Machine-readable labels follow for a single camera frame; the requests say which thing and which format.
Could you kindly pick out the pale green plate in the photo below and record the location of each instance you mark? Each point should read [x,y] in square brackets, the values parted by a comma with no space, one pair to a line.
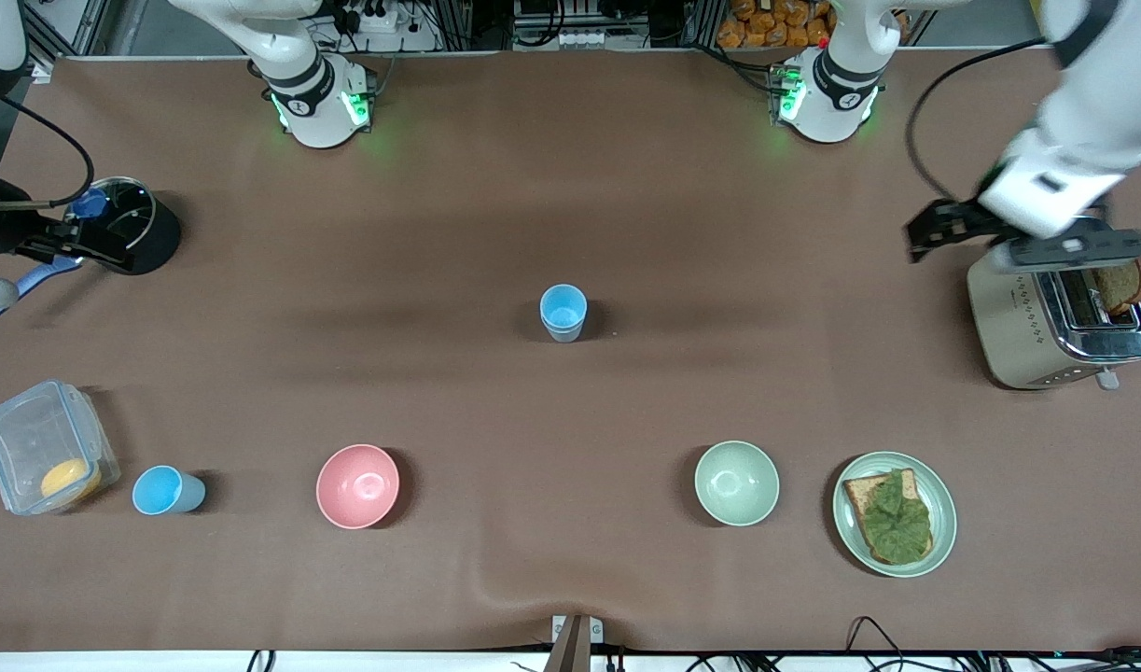
[941,504]

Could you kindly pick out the bag of orange snacks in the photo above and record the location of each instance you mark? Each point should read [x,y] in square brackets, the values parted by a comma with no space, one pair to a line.
[775,23]

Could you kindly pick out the small white power strip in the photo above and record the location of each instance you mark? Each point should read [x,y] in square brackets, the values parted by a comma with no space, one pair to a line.
[581,39]

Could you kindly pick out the toast slice under lettuce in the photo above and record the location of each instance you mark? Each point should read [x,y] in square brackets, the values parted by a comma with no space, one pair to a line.
[859,495]

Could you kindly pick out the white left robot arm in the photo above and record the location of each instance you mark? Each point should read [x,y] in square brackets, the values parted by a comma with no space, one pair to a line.
[1092,103]

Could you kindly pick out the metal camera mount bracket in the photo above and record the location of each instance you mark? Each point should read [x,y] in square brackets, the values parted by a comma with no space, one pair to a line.
[570,649]

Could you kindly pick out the aluminium frame profile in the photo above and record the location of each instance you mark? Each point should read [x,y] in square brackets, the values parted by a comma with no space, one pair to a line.
[66,28]

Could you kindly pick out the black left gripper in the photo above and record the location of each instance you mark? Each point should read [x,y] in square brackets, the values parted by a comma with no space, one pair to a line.
[964,220]

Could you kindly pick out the brown table cover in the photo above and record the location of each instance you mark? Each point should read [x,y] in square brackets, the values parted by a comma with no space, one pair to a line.
[570,420]

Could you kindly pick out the pale green bowl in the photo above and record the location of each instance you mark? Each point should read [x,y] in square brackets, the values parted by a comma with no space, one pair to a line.
[736,482]

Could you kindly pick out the green lettuce leaf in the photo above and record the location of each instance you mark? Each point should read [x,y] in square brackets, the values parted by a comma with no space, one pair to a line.
[897,527]

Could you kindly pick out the beige chrome toaster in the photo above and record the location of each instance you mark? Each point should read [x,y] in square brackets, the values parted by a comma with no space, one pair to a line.
[1008,317]

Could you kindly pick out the white power strip with plugs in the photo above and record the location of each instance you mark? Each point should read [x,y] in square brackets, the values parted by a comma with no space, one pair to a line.
[374,19]

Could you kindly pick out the glass pot lid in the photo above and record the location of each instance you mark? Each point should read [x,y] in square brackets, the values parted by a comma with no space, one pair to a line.
[130,213]

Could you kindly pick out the clear plastic food container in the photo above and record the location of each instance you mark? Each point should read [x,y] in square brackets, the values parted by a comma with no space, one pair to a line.
[29,439]

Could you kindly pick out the pink bowl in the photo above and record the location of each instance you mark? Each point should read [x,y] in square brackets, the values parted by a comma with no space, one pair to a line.
[357,485]

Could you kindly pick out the orange round food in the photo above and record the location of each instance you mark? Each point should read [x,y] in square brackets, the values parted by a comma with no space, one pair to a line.
[66,478]

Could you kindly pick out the brown bread slice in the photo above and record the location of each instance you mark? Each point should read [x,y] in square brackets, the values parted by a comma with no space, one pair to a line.
[1125,289]

